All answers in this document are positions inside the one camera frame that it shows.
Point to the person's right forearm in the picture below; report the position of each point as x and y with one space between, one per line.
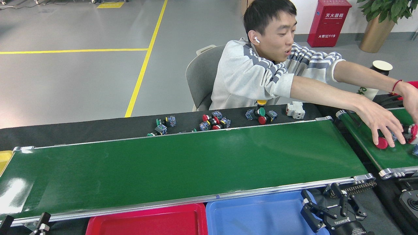
323 93

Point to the grey chair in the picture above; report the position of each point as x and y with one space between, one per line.
199 78

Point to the white bottle with black cap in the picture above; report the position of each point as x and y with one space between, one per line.
382 66

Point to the person's left hand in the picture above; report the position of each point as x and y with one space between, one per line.
412 104

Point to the red plastic tray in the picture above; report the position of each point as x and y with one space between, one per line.
147 222

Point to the long green conveyor belt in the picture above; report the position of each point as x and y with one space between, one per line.
179 163

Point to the short green conveyor belt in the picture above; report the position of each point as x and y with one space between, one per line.
388 160

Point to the person's right hand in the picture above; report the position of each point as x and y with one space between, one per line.
380 122

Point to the black joystick controller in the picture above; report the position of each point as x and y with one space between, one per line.
411 204

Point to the person's left forearm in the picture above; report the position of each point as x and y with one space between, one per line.
365 76

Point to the blue plastic tray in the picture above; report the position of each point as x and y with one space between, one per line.
254 215

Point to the yellow push button switch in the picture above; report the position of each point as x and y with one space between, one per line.
261 102

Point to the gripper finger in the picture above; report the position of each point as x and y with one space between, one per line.
42 223
6 225

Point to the yellow plastic bin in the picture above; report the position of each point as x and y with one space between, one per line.
5 160

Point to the person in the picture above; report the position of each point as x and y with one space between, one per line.
248 75

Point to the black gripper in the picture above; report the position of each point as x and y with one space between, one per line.
346 227

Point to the potted plant in gold pot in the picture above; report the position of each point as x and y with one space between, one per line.
375 36

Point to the red fire extinguisher cabinet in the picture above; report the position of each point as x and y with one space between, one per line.
328 26

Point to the white circuit breaker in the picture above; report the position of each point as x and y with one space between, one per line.
297 111

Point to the green push button switch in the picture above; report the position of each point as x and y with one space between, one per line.
250 114
161 129
171 121

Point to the red push button switch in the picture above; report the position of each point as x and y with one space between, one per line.
414 130
204 126
216 115
381 143
272 115
225 122

